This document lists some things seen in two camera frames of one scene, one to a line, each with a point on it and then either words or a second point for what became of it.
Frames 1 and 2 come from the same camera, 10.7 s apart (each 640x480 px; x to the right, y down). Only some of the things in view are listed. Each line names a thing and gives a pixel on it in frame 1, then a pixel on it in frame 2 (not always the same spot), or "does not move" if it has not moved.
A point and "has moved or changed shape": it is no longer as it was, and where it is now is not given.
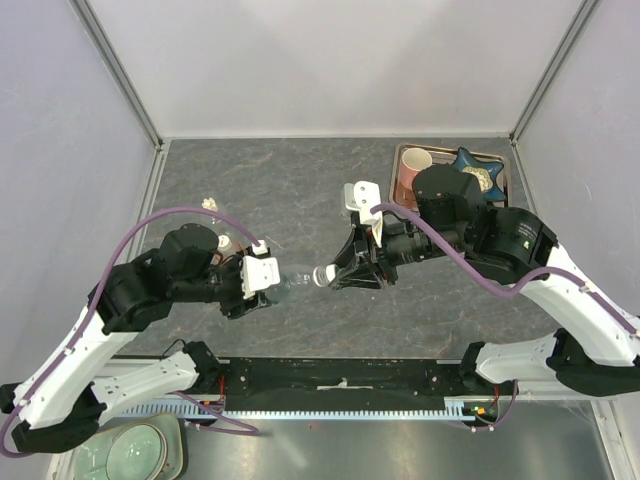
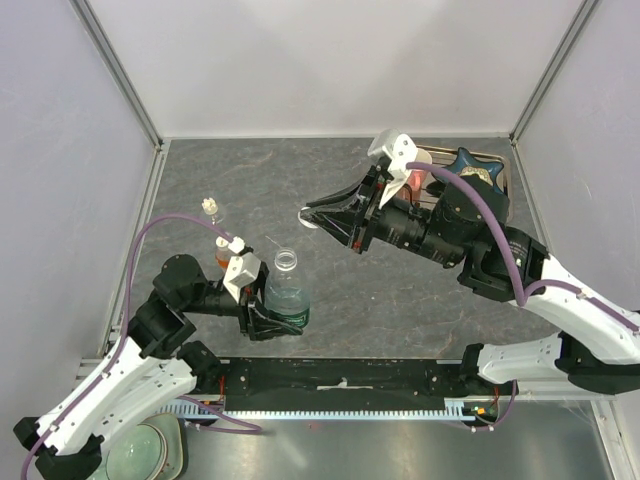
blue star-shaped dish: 464,158 does not move
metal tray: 402,197 does not move
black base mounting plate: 339,377 does not move
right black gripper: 360,277 to 363,197
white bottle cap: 225,243 does not move
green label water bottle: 296,282 has moved or changed shape
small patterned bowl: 483,178 does not move
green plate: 138,452 does not move
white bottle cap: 320,276 to 304,222
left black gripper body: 230,289 to 250,295
